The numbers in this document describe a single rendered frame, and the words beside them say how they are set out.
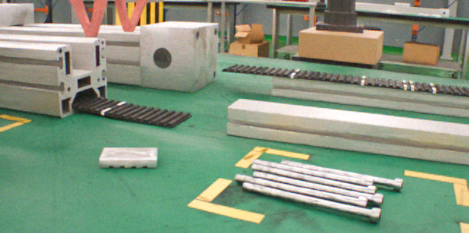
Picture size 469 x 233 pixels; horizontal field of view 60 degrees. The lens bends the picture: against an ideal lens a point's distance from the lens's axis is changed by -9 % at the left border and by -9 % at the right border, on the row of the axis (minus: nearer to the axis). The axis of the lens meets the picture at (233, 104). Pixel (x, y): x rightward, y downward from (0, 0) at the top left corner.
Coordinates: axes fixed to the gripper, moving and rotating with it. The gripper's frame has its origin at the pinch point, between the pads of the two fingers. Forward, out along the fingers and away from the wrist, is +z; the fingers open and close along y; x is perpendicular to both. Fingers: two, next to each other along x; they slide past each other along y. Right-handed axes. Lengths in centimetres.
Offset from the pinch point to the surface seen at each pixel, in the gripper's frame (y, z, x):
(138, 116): 0.8, 10.2, 4.3
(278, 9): -485, 7, -93
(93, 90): -2.6, 8.6, -4.8
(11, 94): 4.6, 8.5, -12.7
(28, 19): -22.8, 0.9, -36.7
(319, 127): 1.5, 8.4, 25.2
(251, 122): 0.8, 9.0, 17.9
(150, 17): -302, 16, -167
